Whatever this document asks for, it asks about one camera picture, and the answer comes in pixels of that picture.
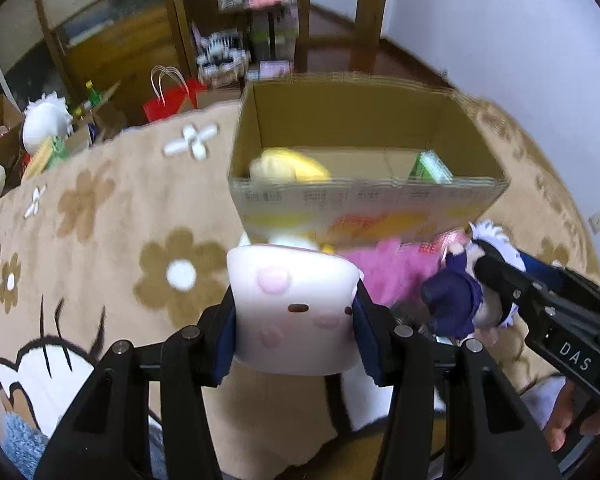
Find wooden shelf with clutter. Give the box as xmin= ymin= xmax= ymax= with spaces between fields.
xmin=179 ymin=0 xmax=302 ymax=86

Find yellow green packets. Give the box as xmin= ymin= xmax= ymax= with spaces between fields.
xmin=21 ymin=137 xmax=72 ymax=180

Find wooden shelf unit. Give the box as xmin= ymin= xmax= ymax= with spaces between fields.
xmin=157 ymin=0 xmax=393 ymax=92

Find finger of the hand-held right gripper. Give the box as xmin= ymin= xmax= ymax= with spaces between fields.
xmin=472 ymin=244 xmax=537 ymax=312
xmin=516 ymin=252 xmax=600 ymax=291

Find beige flower-print blanket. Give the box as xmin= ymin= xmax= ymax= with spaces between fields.
xmin=0 ymin=91 xmax=600 ymax=480

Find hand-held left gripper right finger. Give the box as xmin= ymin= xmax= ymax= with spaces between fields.
xmin=352 ymin=280 xmax=564 ymax=480

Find purple-haired maid doll plush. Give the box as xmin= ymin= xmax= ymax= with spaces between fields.
xmin=420 ymin=220 xmax=527 ymax=347

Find pink fluffy plush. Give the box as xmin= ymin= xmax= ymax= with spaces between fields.
xmin=346 ymin=232 xmax=473 ymax=311

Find blue fluffy cloth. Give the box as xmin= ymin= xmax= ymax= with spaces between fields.
xmin=0 ymin=412 xmax=50 ymax=480

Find red paper bag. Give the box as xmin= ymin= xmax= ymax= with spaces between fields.
xmin=143 ymin=65 xmax=207 ymax=123

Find wooden cabinet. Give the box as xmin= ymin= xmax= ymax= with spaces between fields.
xmin=30 ymin=0 xmax=193 ymax=126

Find green packet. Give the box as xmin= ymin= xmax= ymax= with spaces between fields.
xmin=408 ymin=151 xmax=454 ymax=184

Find white pink-spotted square plush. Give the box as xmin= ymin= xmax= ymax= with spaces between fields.
xmin=226 ymin=232 xmax=365 ymax=376

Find person's right hand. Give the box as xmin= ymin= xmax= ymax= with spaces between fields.
xmin=544 ymin=379 xmax=600 ymax=454

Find light purple cloth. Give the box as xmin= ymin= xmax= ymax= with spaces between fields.
xmin=520 ymin=376 xmax=567 ymax=433

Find brown cardboard box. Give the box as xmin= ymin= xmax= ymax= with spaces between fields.
xmin=0 ymin=95 xmax=27 ymax=192

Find small cardboard box with flaps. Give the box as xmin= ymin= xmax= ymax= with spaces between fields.
xmin=65 ymin=82 xmax=130 ymax=152

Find white round-headed plush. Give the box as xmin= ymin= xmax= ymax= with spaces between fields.
xmin=22 ymin=91 xmax=75 ymax=155

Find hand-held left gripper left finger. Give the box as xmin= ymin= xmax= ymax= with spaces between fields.
xmin=34 ymin=284 xmax=239 ymax=480

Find yellow plush toy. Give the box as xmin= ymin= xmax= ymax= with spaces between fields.
xmin=249 ymin=147 xmax=330 ymax=182

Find green bottle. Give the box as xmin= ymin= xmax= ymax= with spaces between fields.
xmin=84 ymin=80 xmax=105 ymax=108

